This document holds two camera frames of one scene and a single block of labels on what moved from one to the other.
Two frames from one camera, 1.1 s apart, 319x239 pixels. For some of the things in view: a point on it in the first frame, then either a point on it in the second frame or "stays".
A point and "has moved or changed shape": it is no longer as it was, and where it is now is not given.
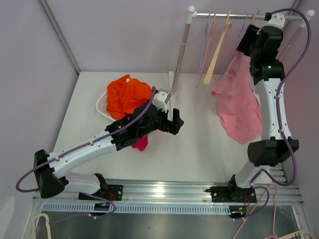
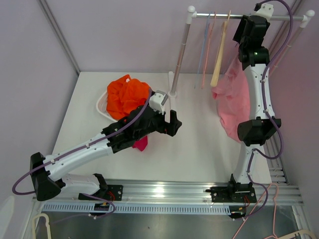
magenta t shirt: (141, 143) stays
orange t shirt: (125, 94) stays
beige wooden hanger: (209, 71) has moved or changed shape
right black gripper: (251, 34) → (239, 34)
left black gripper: (171, 127) stays
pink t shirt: (238, 107) stays
